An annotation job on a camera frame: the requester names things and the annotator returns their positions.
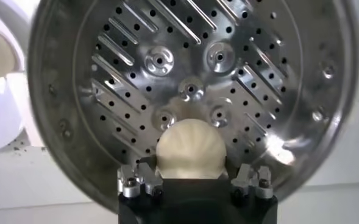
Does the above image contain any perforated steel steamer basket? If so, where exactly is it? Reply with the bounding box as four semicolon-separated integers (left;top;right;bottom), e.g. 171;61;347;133
26;0;359;214

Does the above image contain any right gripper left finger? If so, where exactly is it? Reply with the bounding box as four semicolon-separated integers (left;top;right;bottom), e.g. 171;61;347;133
117;156;165;199

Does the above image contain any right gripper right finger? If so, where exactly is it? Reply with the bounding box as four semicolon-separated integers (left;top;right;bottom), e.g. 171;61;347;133
230;163;274;200

